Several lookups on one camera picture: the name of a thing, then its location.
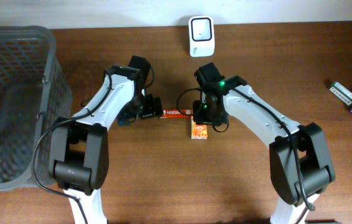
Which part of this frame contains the orange Kleenex tissue pack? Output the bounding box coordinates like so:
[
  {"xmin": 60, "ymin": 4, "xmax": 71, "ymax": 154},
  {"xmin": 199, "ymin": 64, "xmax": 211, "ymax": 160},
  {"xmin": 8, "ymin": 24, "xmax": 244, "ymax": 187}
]
[{"xmin": 191, "ymin": 117, "xmax": 208, "ymax": 139}]

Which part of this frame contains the red Nescafe stick sachet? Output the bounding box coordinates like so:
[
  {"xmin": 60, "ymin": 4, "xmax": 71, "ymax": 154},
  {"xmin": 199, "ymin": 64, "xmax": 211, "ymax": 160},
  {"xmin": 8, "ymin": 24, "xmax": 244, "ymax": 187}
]
[{"xmin": 160, "ymin": 109, "xmax": 192, "ymax": 119}]

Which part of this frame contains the green Axe Brand box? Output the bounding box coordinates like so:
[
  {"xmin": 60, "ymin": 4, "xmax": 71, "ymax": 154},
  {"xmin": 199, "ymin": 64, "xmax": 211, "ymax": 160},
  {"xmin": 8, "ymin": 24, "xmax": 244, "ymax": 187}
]
[{"xmin": 328, "ymin": 81, "xmax": 352, "ymax": 107}]

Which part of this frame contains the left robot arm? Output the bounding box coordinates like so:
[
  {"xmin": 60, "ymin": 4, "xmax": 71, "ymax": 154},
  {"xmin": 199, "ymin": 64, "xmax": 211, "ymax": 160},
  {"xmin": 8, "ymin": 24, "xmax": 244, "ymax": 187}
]
[{"xmin": 48, "ymin": 55, "xmax": 163, "ymax": 223}]

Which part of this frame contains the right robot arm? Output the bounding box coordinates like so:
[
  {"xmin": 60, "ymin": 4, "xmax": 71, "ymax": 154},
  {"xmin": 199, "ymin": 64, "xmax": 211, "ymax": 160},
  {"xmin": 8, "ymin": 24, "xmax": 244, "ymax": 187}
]
[{"xmin": 193, "ymin": 62, "xmax": 336, "ymax": 223}]

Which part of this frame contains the white barcode scanner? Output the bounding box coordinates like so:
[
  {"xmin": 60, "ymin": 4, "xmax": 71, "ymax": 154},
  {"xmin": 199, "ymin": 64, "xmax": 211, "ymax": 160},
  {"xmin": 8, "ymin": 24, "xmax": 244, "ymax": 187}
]
[{"xmin": 188, "ymin": 16, "xmax": 215, "ymax": 57}]

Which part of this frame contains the grey plastic mesh basket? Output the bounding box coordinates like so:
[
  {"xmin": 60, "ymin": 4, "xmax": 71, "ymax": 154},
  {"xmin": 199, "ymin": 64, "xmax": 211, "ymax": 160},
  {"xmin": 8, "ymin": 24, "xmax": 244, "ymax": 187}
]
[{"xmin": 0, "ymin": 26, "xmax": 72, "ymax": 191}]

